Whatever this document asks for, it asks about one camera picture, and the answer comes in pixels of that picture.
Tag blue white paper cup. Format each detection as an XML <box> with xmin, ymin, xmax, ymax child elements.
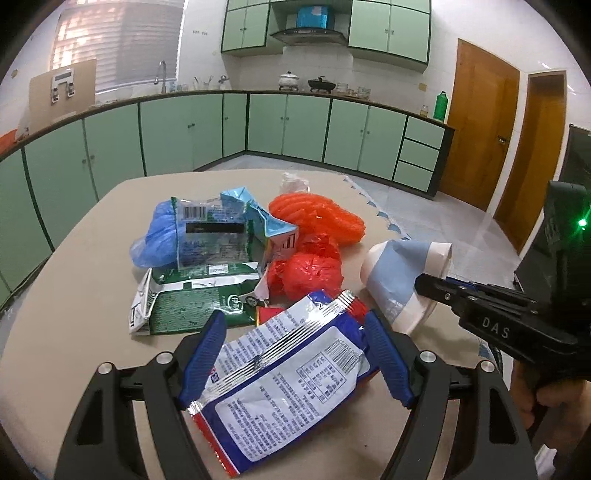
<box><xmin>360</xmin><ymin>240</ymin><xmax>452</xmax><ymax>335</ymax></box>

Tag red plastic bag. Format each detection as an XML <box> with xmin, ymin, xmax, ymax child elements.
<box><xmin>266</xmin><ymin>233</ymin><xmax>344</xmax><ymax>301</ymax></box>

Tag green snack bag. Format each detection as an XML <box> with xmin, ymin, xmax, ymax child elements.
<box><xmin>128</xmin><ymin>262</ymin><xmax>260</xmax><ymax>336</ymax></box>

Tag blue white snack wrapper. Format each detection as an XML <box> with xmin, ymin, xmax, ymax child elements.
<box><xmin>188</xmin><ymin>290</ymin><xmax>377</xmax><ymax>478</ymax></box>

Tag light blue milk carton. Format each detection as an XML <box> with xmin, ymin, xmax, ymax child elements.
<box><xmin>221</xmin><ymin>187</ymin><xmax>298</xmax><ymax>275</ymax></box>

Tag white tissue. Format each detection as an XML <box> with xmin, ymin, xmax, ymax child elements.
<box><xmin>280</xmin><ymin>172</ymin><xmax>311</xmax><ymax>195</ymax></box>

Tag blue plastic bag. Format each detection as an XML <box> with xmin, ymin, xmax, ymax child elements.
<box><xmin>129</xmin><ymin>197</ymin><xmax>177</xmax><ymax>269</ymax></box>

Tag clear barcode plastic bag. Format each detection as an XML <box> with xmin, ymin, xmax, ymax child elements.
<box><xmin>171</xmin><ymin>197</ymin><xmax>252</xmax><ymax>269</ymax></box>

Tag green upper kitchen cabinets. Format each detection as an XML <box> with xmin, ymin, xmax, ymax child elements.
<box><xmin>221</xmin><ymin>0</ymin><xmax>432</xmax><ymax>73</ymax></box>

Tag green kitchen cabinets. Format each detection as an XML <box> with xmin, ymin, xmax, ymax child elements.
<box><xmin>1</xmin><ymin>91</ymin><xmax>454</xmax><ymax>301</ymax></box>
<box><xmin>221</xmin><ymin>0</ymin><xmax>432</xmax><ymax>73</ymax></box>

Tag green lower kitchen cabinets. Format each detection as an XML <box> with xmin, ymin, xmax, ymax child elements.
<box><xmin>1</xmin><ymin>91</ymin><xmax>454</xmax><ymax>301</ymax></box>

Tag chrome kitchen faucet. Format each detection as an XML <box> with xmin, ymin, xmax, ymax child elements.
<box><xmin>153</xmin><ymin>60</ymin><xmax>167</xmax><ymax>94</ymax></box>

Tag right hand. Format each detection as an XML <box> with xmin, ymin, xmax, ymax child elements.
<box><xmin>510</xmin><ymin>360</ymin><xmax>590</xmax><ymax>430</ymax></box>

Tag black glass cabinet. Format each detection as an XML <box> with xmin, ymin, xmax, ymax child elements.
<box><xmin>514</xmin><ymin>124</ymin><xmax>590</xmax><ymax>300</ymax></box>

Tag wooden door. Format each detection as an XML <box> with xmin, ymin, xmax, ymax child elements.
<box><xmin>494</xmin><ymin>71</ymin><xmax>567</xmax><ymax>253</ymax></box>
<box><xmin>440</xmin><ymin>39</ymin><xmax>520</xmax><ymax>211</ymax></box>

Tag green thermos bottle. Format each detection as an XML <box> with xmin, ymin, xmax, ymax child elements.
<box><xmin>433</xmin><ymin>91</ymin><xmax>449</xmax><ymax>122</ymax></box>

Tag black wok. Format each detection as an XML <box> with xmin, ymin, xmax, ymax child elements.
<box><xmin>308</xmin><ymin>76</ymin><xmax>337</xmax><ymax>94</ymax></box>

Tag white cooking pot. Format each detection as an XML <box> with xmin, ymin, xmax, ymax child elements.
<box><xmin>277</xmin><ymin>71</ymin><xmax>300</xmax><ymax>91</ymax></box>

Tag range hood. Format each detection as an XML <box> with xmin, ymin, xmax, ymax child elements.
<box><xmin>269</xmin><ymin>1</ymin><xmax>351</xmax><ymax>46</ymax></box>

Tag cardboard box on counter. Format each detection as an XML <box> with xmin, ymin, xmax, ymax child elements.
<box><xmin>28</xmin><ymin>59</ymin><xmax>97</xmax><ymax>132</ymax></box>

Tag window with blinds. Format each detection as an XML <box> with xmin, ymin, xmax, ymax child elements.
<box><xmin>50</xmin><ymin>0</ymin><xmax>185</xmax><ymax>92</ymax></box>

